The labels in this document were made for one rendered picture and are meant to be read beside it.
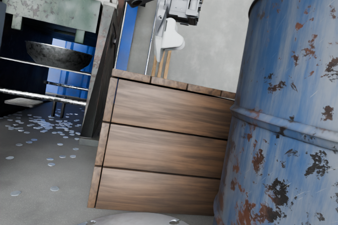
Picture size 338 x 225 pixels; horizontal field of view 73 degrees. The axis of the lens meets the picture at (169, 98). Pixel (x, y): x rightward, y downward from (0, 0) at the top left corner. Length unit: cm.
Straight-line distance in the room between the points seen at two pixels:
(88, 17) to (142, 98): 67
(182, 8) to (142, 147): 34
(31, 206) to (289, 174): 56
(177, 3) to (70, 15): 74
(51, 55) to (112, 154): 77
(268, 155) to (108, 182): 43
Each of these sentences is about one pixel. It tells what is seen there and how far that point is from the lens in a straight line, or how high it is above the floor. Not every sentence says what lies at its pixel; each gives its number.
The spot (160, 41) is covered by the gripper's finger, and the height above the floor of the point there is 42.
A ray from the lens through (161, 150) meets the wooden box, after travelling 60.
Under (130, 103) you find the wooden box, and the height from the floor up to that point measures 27.
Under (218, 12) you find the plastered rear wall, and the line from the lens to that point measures 280.
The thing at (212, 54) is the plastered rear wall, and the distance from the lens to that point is 270.
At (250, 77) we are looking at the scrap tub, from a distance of 32.
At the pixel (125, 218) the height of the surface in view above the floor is 3.
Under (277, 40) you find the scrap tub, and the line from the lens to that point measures 29.
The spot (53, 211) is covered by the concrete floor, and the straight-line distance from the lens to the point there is 65.
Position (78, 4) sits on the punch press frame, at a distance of 118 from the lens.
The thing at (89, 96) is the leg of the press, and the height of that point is 22.
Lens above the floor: 34
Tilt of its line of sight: 4 degrees down
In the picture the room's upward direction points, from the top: 11 degrees clockwise
